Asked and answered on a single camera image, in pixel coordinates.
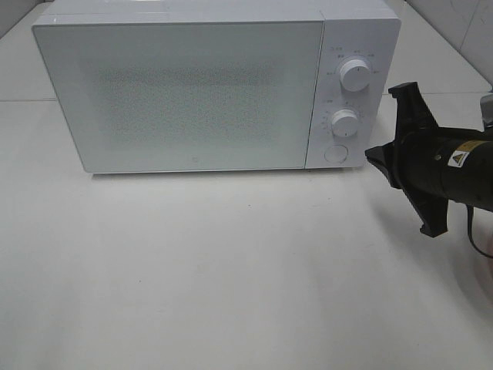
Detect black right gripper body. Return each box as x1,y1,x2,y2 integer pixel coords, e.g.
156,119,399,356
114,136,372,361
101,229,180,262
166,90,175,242
389,82,492,236

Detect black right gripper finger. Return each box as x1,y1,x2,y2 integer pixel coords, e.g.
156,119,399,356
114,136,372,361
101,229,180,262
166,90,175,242
364,142,397,185

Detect round white door button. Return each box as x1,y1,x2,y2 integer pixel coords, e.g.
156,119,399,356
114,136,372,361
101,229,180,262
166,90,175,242
324,144,348,163

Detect white microwave door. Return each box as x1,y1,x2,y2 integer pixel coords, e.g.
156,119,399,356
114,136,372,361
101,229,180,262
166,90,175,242
33,22,323,173

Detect lower white dial knob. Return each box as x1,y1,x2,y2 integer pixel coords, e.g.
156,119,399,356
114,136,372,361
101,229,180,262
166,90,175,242
331,109,360,138

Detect white dial knob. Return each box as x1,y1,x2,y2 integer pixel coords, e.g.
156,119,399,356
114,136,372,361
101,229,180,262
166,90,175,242
337,55,371,93
331,109,360,138

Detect upper white dial knob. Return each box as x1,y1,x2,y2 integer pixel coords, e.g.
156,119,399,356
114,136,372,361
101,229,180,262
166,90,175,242
337,55,371,93

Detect pink plate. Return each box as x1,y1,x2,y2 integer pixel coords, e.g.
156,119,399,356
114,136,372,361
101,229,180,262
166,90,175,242
483,231,493,277

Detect white microwave oven body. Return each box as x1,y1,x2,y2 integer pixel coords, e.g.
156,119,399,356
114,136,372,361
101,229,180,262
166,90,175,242
32,1,401,170

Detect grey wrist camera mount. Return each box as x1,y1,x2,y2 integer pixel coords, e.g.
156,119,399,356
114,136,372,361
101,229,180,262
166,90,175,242
480,94,493,130

